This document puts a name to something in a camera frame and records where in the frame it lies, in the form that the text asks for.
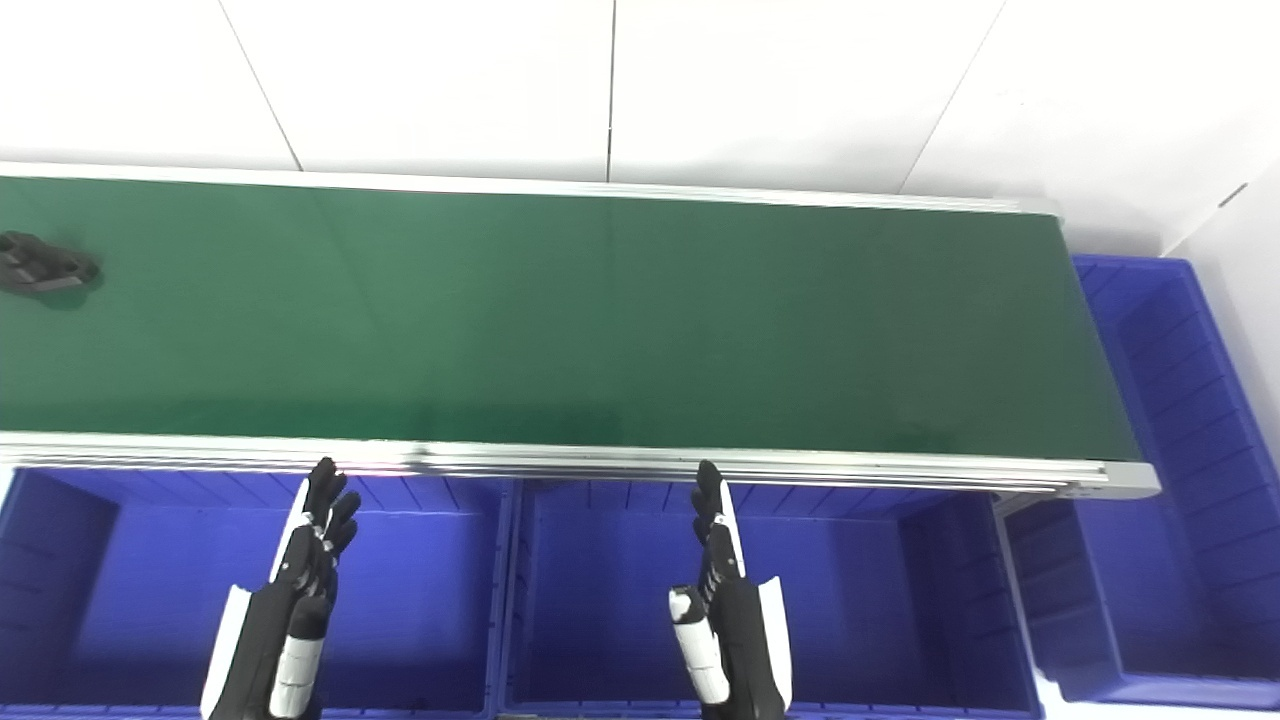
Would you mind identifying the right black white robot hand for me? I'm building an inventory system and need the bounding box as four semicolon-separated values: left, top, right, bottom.
668;460;794;720

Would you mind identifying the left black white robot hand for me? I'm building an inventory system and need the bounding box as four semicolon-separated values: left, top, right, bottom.
200;457;363;720

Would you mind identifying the green conveyor belt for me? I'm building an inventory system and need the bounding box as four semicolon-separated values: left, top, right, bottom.
0;160;1163;501
0;175;1146;464

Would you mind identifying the blue plastic bin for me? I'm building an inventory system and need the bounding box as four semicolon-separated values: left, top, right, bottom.
497;478;1046;720
1005;255;1280;711
0;468;516;720

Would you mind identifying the black flanged metal part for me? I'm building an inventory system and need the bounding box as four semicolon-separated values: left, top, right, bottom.
0;231;102;295

